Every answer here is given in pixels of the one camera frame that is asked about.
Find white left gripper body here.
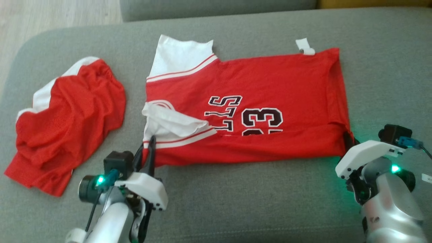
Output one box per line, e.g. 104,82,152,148
115,172,169,212

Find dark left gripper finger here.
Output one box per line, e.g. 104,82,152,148
134,143,145,171
145,136,157,176

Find red and white basketball shorts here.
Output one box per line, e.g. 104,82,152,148
4,56,127,197

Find arm cable teal plug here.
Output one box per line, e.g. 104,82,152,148
397,136,432,160
84,169,120,233

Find red and white basketball jersey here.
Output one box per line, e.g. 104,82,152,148
142,34,355,168

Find left arm cable teal plug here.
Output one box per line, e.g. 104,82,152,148
84,169,120,233

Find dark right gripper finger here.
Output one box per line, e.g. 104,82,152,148
343,132,355,154

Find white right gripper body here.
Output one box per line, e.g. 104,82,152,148
335,140,406,179

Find large grey sofa seat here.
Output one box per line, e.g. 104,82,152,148
0,7,432,243

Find right arm cable teal plug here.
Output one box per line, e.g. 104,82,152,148
397,136,432,160

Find large yellow sofa back cushion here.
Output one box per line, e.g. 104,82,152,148
317,0,432,9

